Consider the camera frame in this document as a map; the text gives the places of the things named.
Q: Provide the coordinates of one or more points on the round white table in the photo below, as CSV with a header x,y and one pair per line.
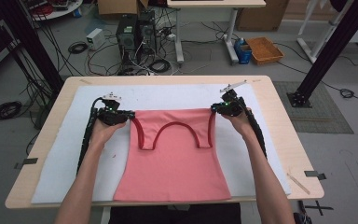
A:
x,y
59,9

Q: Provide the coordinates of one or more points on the person's dark clothing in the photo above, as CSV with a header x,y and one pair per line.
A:
x,y
174,214

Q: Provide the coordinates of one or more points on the open cardboard box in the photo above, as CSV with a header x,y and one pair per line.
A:
x,y
118,6

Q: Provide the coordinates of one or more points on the white power supply box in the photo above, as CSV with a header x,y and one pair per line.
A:
x,y
95,39

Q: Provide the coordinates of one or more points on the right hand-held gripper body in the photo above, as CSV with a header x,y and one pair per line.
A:
x,y
233,107

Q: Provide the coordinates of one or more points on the grey floor mat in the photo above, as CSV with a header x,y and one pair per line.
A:
x,y
317,109

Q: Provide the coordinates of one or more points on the person's right hand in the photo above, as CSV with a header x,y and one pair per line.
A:
x,y
242,124

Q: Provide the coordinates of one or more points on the black tape piece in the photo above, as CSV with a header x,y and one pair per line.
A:
x,y
28,161
313,174

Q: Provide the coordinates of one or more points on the pink tank top red trim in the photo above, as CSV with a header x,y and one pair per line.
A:
x,y
172,161

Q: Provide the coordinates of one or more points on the black computer tower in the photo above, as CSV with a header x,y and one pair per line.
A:
x,y
146,31
126,37

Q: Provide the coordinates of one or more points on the person's left hand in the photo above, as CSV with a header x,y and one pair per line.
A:
x,y
104,132

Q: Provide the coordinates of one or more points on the white-legged desk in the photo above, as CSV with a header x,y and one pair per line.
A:
x,y
214,3

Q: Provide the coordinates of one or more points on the white felt mat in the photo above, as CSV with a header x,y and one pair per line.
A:
x,y
167,96

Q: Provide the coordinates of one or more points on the orange plastic basket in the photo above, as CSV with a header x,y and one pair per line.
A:
x,y
264,50

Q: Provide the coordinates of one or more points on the blue container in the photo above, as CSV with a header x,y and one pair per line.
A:
x,y
243,53

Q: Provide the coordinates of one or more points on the black metal post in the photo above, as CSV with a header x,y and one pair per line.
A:
x,y
32,46
332,46

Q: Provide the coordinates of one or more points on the large cardboard box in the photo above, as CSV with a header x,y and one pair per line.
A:
x,y
261,15

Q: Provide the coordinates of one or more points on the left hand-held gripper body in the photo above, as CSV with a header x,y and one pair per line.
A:
x,y
112,116

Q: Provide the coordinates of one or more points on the wooden stick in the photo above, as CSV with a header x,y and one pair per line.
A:
x,y
298,183

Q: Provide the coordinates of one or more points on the white metal frame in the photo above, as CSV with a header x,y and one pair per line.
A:
x,y
317,37

